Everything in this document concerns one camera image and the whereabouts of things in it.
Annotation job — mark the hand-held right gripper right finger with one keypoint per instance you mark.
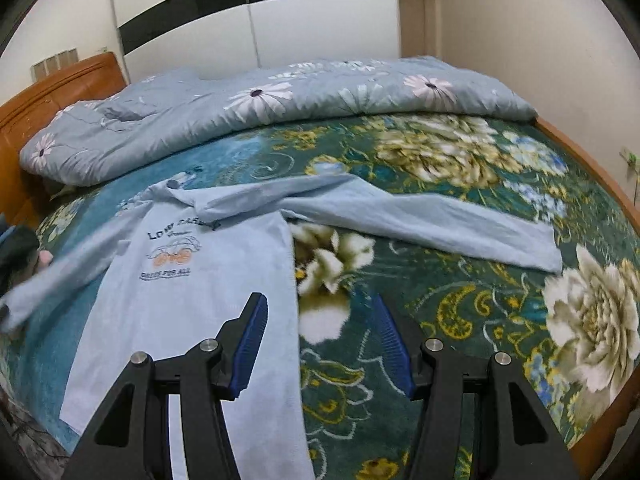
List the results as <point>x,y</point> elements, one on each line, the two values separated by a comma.
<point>390,340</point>

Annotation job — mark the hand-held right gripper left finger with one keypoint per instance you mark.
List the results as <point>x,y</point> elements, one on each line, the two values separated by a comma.
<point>250,340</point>

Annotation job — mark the light blue long-sleeve shirt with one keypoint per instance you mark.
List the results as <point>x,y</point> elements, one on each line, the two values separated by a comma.
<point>175,320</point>

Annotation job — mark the pile of dark clothes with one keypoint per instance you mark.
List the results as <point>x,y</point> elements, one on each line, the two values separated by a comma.
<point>17,255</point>

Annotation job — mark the green floral blanket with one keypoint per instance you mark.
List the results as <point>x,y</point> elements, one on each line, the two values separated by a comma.
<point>450,285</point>

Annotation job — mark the blue-grey floral quilt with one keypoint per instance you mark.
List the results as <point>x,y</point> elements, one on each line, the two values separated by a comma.
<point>210,115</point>

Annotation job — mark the white wardrobe with black stripe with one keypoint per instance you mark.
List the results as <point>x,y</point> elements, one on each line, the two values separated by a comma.
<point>310,25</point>

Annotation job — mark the wall switch panel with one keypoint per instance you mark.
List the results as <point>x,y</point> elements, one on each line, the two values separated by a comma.
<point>55,64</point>

